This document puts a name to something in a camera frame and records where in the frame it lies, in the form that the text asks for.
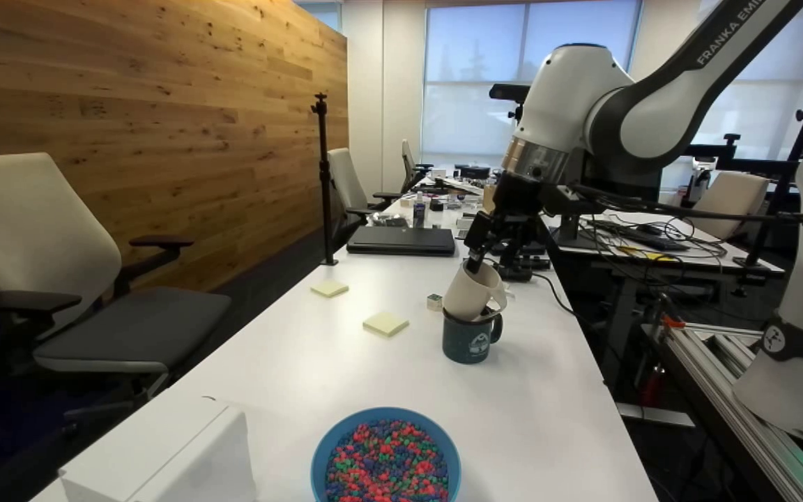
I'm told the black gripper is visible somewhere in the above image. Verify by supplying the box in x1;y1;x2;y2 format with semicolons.
464;176;553;276

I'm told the white mug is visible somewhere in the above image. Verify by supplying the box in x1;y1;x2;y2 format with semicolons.
442;259;511;323

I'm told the dark green mug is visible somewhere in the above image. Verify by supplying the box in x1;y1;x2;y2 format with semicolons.
442;304;506;367

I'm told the black desktop device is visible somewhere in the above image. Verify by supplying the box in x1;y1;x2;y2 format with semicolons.
502;243;556;286

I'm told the black laptop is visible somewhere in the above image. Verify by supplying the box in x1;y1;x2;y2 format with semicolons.
343;223;457;257

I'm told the yellow sticky note pad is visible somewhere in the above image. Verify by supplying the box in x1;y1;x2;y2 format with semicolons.
361;310;414;337
309;280;352;301

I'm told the white high-back chair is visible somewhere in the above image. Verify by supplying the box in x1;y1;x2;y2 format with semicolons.
327;145;376;227

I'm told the black tripod pole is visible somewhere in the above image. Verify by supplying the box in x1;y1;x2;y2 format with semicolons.
309;92;341;269

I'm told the blue bowl of coloured beads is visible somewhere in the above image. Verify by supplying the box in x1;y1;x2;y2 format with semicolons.
309;406;467;502

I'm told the beige office chair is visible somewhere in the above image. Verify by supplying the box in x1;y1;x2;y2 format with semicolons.
684;167;773;247

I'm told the clear plastic container box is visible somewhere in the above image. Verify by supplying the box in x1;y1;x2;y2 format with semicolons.
57;397;259;502

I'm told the white grey office chair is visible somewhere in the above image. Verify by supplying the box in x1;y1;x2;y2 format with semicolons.
0;151;235;421

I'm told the aluminium mounting rail frame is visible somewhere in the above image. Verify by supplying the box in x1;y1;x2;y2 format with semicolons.
642;317;803;502

